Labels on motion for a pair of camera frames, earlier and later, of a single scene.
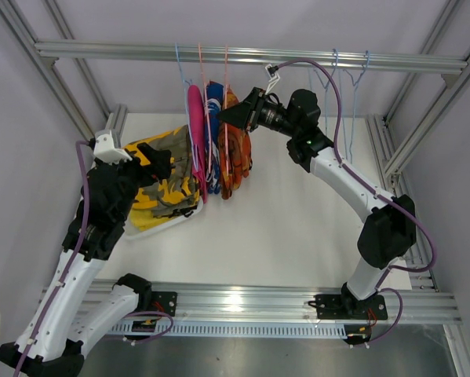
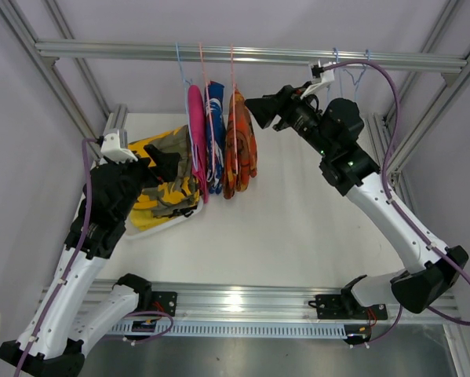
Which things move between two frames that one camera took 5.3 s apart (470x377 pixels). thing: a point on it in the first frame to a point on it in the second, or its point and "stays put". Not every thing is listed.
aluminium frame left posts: [115, 115] stays put
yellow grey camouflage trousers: [178, 194] stays put
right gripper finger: [238, 118] to [264, 118]
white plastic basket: [130, 231] stays put
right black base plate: [333, 306] stays put
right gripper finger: [241, 113] to [269, 104]
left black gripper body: [134, 176] stays put
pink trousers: [196, 104] stays put
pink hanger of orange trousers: [226, 111] to [233, 100]
